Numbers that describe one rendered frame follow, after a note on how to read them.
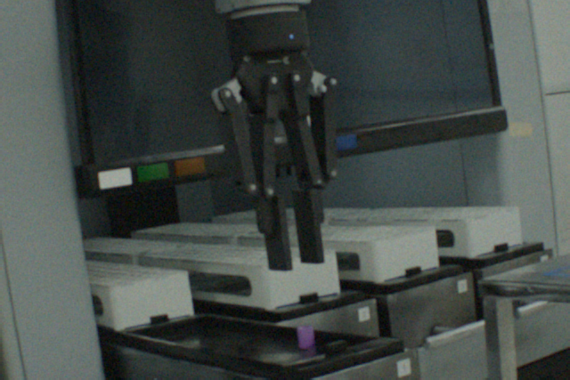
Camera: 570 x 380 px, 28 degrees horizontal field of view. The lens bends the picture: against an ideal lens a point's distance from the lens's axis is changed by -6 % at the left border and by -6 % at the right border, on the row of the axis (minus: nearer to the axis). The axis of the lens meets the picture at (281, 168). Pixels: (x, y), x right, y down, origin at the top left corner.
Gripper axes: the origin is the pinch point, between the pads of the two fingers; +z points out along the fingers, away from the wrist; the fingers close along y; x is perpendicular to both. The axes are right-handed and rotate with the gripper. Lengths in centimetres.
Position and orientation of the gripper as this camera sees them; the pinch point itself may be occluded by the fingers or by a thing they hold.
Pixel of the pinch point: (292, 230)
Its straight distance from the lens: 111.1
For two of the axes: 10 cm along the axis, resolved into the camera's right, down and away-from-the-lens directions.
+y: -8.2, 1.3, -5.6
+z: 1.3, 9.9, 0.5
